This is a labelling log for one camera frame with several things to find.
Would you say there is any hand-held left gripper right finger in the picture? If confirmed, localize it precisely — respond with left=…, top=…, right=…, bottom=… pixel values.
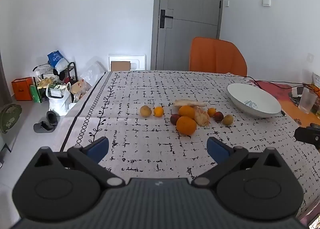
left=191, top=136, right=288, bottom=189

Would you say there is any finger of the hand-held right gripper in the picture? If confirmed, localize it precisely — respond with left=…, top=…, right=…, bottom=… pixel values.
left=294, top=123, right=320, bottom=150

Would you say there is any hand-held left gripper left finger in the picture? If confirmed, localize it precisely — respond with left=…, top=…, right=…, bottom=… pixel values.
left=32, top=136, right=125, bottom=189

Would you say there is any peeled orange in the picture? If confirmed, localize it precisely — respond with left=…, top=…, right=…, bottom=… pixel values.
left=194, top=106, right=210, bottom=127

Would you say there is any medium orange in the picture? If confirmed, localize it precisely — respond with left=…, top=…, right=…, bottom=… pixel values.
left=178, top=105, right=196, bottom=119

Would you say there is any pale citrus peel piece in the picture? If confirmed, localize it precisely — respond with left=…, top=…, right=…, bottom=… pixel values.
left=173, top=99, right=207, bottom=108

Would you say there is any white ceramic bowl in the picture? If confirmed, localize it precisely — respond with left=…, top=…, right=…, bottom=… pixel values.
left=227, top=83, right=282, bottom=118

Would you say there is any clear plastic cup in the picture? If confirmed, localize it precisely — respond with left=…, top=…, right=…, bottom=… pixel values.
left=298, top=87, right=318, bottom=115

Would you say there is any red and orange table mat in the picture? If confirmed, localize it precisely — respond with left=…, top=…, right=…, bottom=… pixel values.
left=250, top=80, right=320, bottom=129

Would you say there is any large orange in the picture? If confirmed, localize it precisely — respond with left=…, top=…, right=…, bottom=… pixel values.
left=176, top=116, right=197, bottom=136

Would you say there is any white charger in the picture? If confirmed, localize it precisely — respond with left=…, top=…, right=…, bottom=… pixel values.
left=291, top=87, right=304, bottom=99

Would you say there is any grey slipper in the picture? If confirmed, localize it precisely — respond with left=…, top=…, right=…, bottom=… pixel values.
left=33, top=121, right=55, bottom=133
left=47, top=111, right=58, bottom=126

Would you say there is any white shopping bag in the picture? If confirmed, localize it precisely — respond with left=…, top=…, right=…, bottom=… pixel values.
left=46, top=82, right=77, bottom=116

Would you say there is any yellow-brown round fruit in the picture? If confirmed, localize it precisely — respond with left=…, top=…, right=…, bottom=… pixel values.
left=139, top=105, right=152, bottom=118

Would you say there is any beige paper bag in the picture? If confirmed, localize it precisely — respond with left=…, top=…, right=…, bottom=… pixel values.
left=71, top=79, right=92, bottom=101

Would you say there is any transparent plastic bag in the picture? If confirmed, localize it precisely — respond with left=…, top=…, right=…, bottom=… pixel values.
left=80, top=56, right=107, bottom=87

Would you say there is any black shoe rack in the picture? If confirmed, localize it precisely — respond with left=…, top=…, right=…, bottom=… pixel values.
left=32, top=62, right=77, bottom=103

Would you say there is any green box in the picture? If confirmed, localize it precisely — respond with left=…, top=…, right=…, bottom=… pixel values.
left=30, top=85, right=42, bottom=103

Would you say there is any brown cardboard sheet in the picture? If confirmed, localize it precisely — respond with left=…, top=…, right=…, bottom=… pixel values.
left=111, top=61, right=131, bottom=72

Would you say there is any yellow slippers pair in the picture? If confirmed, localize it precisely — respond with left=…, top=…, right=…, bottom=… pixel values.
left=37, top=77, right=54, bottom=89

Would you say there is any orange chair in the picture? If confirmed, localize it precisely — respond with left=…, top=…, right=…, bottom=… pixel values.
left=189, top=37, right=248, bottom=77

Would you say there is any green round fan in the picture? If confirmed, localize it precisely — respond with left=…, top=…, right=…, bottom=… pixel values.
left=0, top=104, right=22, bottom=134

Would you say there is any blue and white bag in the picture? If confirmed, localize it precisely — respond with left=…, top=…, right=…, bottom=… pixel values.
left=47, top=50, right=69, bottom=74

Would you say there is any white foam packaging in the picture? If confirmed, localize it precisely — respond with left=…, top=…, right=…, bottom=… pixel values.
left=108, top=54, right=146, bottom=72

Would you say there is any orange box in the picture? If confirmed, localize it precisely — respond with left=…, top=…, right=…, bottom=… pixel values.
left=11, top=77, right=33, bottom=101

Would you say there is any grey door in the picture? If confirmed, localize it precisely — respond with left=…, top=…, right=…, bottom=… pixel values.
left=151, top=0, right=224, bottom=71

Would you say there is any black cable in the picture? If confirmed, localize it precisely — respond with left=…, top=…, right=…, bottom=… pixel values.
left=244, top=76, right=313, bottom=95

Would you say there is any black door handle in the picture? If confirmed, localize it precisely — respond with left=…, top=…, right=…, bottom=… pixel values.
left=159, top=9, right=174, bottom=29

